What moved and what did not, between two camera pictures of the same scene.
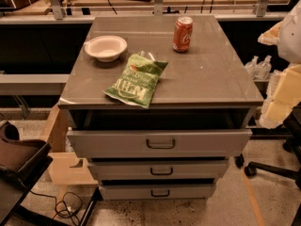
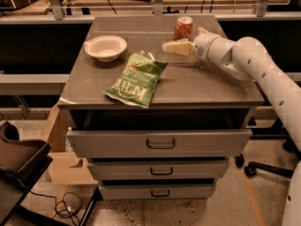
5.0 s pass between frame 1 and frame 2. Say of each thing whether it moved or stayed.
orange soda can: stayed
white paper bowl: stayed
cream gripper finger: moved
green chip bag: stayed
